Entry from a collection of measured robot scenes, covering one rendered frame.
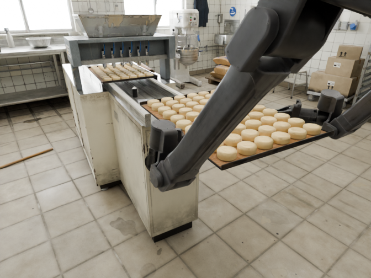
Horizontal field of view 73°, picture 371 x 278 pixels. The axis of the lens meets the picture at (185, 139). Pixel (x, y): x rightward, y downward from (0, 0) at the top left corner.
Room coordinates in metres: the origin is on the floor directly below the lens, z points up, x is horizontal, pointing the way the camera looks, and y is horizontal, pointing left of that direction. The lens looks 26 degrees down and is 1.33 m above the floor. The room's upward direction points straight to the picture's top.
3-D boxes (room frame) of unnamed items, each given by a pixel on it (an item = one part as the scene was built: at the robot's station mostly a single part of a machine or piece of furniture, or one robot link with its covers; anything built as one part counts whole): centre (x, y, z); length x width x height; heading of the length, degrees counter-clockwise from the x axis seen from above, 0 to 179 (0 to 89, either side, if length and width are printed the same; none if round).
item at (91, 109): (2.37, 0.70, 0.42); 1.28 x 0.72 x 0.84; 28
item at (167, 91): (2.12, 0.40, 0.87); 2.01 x 0.03 x 0.07; 28
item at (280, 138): (0.64, -0.27, 1.01); 0.05 x 0.05 x 0.02
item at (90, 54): (1.95, 0.47, 1.01); 0.72 x 0.33 x 0.34; 118
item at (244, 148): (0.58, -0.16, 1.01); 0.05 x 0.05 x 0.02
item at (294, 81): (4.53, -1.92, 0.23); 0.45 x 0.45 x 0.46; 29
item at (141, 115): (1.98, 0.65, 0.87); 2.01 x 0.03 x 0.07; 28
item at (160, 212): (1.51, 0.23, 0.45); 0.70 x 0.34 x 0.90; 28
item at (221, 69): (5.04, -0.92, 0.32); 0.72 x 0.42 x 0.17; 41
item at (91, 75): (2.27, 0.88, 0.88); 1.28 x 0.01 x 0.07; 28
